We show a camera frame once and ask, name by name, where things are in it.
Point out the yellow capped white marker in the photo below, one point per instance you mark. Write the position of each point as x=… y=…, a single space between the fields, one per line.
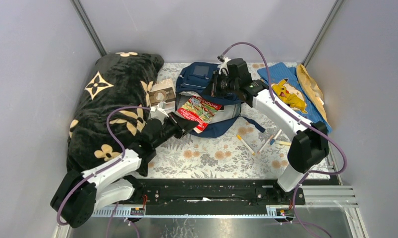
x=245 y=144

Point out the blue pikachu cloth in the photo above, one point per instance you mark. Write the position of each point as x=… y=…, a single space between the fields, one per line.
x=286 y=86

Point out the red treehouse book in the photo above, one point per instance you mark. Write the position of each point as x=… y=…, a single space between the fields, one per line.
x=199 y=110

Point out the beige tape box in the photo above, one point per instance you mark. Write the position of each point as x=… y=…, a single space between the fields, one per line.
x=163 y=91

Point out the yellow highlighter pen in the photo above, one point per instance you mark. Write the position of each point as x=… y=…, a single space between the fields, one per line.
x=286 y=143

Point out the floral table mat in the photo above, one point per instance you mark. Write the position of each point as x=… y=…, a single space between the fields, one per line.
x=222 y=157

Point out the orange capped white marker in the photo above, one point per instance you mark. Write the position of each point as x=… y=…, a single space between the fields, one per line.
x=265 y=144

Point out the blue capped white marker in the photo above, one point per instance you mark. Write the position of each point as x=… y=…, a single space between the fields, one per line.
x=272 y=141

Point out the yellow snack bag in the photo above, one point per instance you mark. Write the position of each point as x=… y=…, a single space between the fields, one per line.
x=311 y=89

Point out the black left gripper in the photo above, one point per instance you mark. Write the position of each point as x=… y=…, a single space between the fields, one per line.
x=180 y=124

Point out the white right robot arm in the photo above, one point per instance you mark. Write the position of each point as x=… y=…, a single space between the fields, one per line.
x=309 y=145

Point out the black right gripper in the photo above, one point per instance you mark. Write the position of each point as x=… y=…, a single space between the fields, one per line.
x=216 y=77

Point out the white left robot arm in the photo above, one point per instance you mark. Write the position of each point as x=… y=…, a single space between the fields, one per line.
x=81 y=194

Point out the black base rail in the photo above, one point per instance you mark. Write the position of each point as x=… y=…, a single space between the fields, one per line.
x=212 y=197

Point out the black floral blanket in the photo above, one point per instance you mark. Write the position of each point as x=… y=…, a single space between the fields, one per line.
x=114 y=102

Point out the navy blue backpack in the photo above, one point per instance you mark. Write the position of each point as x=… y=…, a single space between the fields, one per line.
x=192 y=81

